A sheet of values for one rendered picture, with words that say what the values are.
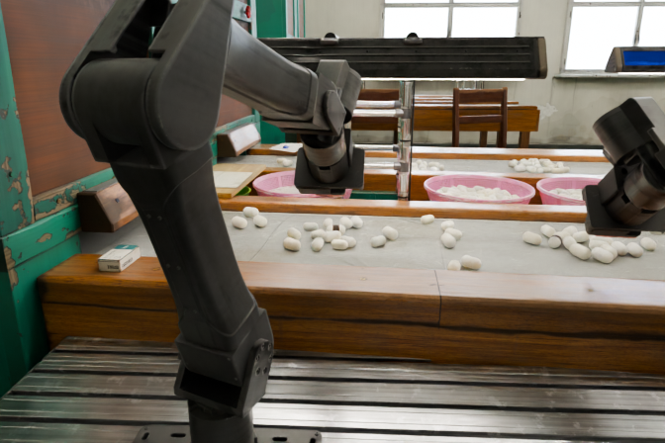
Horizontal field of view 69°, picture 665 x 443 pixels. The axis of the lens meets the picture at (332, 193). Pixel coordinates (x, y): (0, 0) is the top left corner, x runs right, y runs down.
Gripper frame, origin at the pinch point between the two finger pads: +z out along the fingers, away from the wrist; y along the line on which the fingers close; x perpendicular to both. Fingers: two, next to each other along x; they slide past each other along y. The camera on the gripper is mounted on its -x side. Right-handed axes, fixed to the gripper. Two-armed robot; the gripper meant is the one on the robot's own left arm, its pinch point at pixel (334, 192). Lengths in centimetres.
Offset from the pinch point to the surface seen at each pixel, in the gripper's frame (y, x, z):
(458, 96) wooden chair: -53, -163, 203
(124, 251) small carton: 31.7, 12.8, -3.9
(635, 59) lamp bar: -75, -60, 42
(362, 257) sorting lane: -4.5, 8.3, 9.1
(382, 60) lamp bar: -7.0, -24.5, -2.9
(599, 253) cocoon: -44.3, 5.5, 10.5
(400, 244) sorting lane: -11.1, 3.9, 14.6
